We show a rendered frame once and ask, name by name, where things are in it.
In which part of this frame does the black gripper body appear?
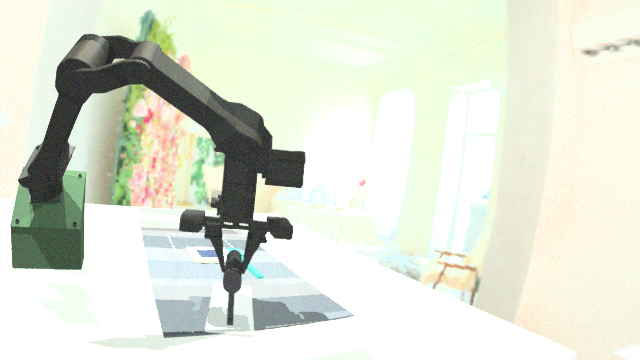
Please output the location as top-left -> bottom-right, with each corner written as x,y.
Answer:
179,181 -> 293,240

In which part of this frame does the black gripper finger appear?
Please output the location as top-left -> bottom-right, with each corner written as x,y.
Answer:
204,229 -> 225,273
242,231 -> 267,274

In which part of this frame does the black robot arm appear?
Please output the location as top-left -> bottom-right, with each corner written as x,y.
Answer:
18,34 -> 306,203

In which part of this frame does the white square tile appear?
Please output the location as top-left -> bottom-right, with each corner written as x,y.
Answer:
187,247 -> 228,263

